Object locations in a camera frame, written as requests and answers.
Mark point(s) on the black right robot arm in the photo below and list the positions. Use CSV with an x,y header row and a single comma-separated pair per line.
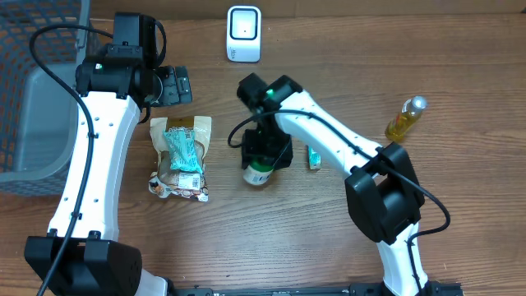
x,y
382,191

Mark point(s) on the yellow oil bottle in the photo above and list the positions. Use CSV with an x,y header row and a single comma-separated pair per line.
x,y
411,111

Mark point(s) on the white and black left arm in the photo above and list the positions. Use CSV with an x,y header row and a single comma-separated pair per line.
x,y
80,253

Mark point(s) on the brown snack bag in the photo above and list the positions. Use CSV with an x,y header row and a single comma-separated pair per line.
x,y
165,182

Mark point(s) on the green lid jar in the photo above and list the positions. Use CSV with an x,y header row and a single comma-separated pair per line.
x,y
256,173

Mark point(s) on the tissue pack white green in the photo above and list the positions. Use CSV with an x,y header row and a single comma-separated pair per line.
x,y
314,159

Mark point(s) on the dark grey plastic basket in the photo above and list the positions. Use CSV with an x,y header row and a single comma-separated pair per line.
x,y
38,117

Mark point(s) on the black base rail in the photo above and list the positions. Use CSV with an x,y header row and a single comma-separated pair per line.
x,y
432,288

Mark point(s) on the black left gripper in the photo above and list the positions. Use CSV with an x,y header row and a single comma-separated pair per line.
x,y
177,90

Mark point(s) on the teal snack packet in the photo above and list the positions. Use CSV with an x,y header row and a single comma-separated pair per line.
x,y
182,150

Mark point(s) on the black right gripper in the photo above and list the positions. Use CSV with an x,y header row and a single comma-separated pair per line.
x,y
267,152

